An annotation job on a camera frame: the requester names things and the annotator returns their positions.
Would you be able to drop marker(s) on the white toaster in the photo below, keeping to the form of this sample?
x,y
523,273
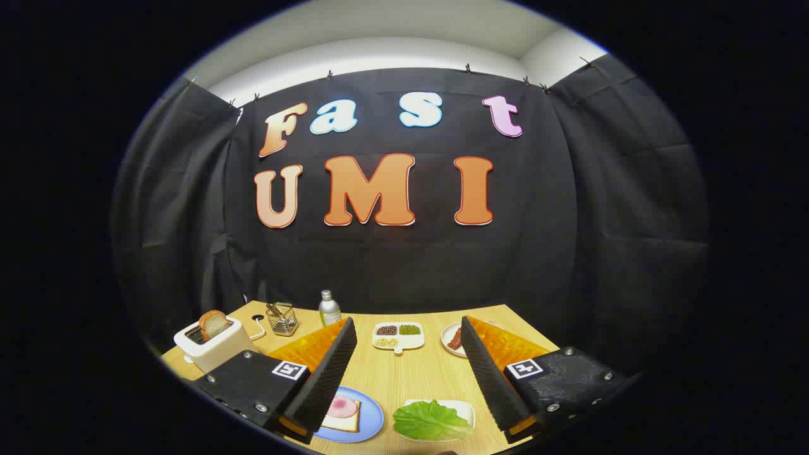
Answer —
x,y
218,351

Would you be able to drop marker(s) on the brown meat piece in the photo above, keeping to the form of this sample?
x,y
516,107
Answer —
x,y
455,341

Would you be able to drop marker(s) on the white divided dish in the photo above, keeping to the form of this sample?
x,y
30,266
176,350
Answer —
x,y
411,342

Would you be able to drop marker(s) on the white square plate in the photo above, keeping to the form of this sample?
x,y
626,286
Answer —
x,y
466,409

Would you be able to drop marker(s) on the pile of yellow soybeans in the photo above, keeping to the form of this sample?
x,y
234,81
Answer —
x,y
386,342

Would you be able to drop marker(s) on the pink ham slice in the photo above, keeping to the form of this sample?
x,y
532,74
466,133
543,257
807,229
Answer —
x,y
344,407

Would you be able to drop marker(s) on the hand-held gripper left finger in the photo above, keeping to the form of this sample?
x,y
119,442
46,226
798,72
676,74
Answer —
x,y
325,379

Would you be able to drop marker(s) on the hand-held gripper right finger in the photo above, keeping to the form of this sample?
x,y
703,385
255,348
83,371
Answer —
x,y
490,379

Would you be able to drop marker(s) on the silver bottle with green label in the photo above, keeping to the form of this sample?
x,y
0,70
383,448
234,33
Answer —
x,y
328,313

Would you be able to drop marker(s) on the blue plate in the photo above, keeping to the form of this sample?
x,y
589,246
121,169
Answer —
x,y
373,414

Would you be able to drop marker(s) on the pile of dark red beans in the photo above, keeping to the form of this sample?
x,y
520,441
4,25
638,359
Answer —
x,y
386,330

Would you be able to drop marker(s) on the white bread slice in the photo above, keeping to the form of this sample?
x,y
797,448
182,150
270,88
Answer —
x,y
344,424

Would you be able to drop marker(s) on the toasted bread slice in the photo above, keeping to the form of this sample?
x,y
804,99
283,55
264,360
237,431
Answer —
x,y
213,325

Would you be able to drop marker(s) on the white round plate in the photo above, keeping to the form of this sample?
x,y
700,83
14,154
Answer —
x,y
446,335

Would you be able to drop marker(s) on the pile of green beans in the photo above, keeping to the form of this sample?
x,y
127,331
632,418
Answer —
x,y
409,330

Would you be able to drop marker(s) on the green lettuce leaf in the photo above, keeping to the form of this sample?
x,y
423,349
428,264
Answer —
x,y
430,420

